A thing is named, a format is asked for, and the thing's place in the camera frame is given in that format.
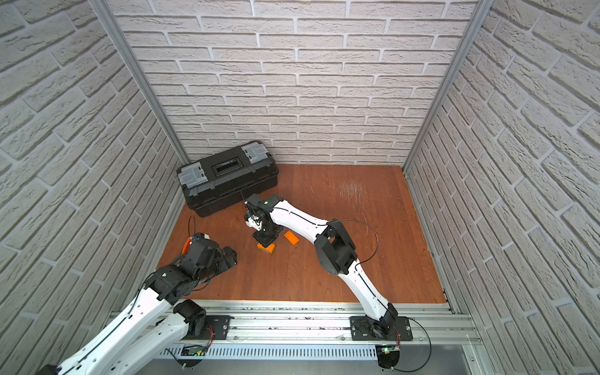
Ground orange long lego brick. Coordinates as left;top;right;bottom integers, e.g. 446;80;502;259
284;231;299;245
256;244;275;254

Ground aluminium corner post right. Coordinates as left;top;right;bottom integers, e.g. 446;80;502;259
402;0;495;172

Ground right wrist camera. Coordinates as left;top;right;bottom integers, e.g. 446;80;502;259
245;212;263;231

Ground white perforated cable tray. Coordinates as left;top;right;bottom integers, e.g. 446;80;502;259
156;344;377;361

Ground aluminium corner post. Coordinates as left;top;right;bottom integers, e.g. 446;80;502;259
402;0;495;172
90;0;190;164

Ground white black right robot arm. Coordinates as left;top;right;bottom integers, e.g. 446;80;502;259
245;194;398;340

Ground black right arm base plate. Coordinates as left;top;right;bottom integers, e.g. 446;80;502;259
349;316;413;342

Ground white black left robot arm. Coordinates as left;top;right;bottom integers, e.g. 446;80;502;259
38;237;238;374

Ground orange handled pliers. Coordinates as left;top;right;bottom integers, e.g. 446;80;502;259
181;237;193;255

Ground black plastic toolbox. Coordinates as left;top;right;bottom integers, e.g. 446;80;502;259
177;141;279;217

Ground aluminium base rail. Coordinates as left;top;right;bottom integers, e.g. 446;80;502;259
195;299;482;345

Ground aluminium corner post left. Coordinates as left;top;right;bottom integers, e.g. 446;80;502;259
90;0;190;164

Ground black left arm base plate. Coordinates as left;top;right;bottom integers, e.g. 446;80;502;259
184;315;233;341

